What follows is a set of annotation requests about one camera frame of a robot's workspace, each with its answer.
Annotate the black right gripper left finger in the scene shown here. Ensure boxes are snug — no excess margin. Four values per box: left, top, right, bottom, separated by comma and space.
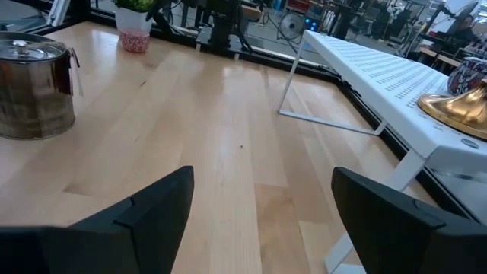
0, 165, 196, 274

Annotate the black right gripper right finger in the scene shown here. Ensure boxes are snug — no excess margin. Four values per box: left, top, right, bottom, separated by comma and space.
330, 166, 487, 274

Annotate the gold candlestick holder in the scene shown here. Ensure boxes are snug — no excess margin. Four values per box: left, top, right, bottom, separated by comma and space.
417, 79, 487, 141

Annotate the silver candle tin with tag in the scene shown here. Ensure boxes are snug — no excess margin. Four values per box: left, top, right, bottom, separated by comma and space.
0, 30, 77, 141

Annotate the white perforated metal shelf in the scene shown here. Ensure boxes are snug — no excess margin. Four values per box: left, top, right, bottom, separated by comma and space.
276, 29, 487, 274

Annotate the person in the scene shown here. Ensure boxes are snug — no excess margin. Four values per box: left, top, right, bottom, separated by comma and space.
447, 14, 480, 43

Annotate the green plant in white pot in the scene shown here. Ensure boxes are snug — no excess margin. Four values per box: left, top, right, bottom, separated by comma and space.
112, 0, 159, 35

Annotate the round floor fan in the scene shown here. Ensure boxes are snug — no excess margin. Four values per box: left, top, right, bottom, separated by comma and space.
278, 12, 307, 40

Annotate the white metal bracket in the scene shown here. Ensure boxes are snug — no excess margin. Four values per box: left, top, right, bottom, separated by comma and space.
47, 0, 72, 27

